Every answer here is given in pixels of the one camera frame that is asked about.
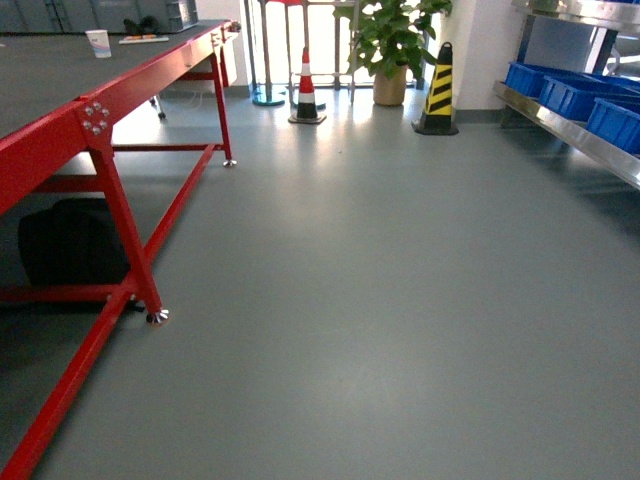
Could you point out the stainless steel roller shelf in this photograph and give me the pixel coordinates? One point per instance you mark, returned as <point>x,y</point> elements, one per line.
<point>615,17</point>

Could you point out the red white traffic cone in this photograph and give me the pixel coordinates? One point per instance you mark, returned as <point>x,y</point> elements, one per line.
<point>306,111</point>

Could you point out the yellow black traffic cone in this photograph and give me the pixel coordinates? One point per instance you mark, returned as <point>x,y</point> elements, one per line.
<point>437,115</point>

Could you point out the potted green plant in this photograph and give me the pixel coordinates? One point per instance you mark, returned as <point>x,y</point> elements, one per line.
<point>389,39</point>

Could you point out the black backpack under table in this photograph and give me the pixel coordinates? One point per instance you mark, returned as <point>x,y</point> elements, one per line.
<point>73,243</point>

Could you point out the white paper cup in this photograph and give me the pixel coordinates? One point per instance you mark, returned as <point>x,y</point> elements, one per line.
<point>99,42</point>

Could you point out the red metal table frame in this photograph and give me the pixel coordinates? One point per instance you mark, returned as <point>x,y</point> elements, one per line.
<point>59,106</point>

